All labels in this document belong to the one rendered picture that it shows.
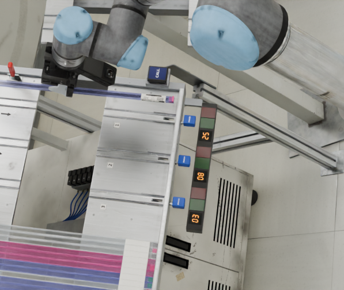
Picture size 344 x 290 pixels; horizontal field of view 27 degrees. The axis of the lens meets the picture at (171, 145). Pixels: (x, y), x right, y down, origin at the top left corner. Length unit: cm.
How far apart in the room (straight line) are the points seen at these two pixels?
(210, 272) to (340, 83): 115
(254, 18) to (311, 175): 137
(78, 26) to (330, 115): 123
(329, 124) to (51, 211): 96
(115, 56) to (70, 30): 11
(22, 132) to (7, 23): 216
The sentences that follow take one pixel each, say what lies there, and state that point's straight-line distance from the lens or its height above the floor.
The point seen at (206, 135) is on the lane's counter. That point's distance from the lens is 186.
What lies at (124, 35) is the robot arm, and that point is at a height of 109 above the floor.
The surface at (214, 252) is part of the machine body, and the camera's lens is 235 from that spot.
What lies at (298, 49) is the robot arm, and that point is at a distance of 123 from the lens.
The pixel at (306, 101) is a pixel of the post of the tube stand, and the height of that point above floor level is 11.
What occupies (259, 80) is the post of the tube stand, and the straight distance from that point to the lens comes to 225.
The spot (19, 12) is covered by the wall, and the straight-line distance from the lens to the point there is 410.
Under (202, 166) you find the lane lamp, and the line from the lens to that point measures 183.
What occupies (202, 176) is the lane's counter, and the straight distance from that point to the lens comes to 182.
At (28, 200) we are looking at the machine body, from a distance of 253.
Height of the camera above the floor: 186
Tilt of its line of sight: 38 degrees down
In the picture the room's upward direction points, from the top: 66 degrees counter-clockwise
